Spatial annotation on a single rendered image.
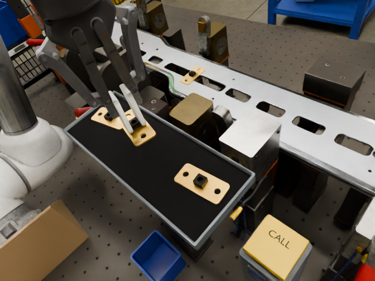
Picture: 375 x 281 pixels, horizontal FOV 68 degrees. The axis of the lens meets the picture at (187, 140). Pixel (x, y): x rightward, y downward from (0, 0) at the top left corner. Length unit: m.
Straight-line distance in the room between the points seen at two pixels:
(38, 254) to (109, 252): 0.20
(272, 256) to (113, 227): 0.69
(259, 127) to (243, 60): 0.89
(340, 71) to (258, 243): 0.55
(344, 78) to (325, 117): 0.12
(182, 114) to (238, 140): 0.17
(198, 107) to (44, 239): 0.58
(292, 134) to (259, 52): 0.83
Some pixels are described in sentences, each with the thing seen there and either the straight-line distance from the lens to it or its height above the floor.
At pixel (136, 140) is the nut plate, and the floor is 1.21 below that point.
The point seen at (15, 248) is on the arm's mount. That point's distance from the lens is 0.91.
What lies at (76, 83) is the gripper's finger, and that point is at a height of 1.34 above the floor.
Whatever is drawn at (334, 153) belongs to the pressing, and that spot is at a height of 1.00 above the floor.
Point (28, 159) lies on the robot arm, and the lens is 0.98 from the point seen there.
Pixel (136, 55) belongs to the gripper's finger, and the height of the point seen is 1.33.
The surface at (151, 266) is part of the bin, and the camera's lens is 0.90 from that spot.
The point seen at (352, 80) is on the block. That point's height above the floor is 1.03.
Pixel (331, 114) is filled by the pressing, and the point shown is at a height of 1.00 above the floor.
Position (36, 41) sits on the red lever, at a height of 1.13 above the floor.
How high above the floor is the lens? 1.53
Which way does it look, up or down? 49 degrees down
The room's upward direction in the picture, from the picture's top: 17 degrees counter-clockwise
